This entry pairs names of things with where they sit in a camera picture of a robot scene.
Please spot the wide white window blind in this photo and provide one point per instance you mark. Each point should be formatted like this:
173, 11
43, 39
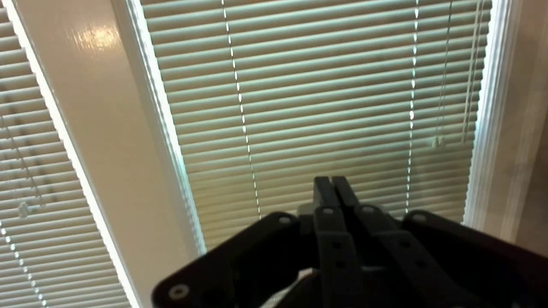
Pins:
313, 87

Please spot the narrow white window blind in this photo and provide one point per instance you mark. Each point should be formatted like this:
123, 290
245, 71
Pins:
34, 229

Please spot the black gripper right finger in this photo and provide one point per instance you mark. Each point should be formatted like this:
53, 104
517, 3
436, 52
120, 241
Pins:
445, 263

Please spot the window blinds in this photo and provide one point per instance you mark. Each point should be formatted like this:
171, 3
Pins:
103, 114

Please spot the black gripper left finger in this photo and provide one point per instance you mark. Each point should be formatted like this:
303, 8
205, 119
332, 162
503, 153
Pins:
257, 268

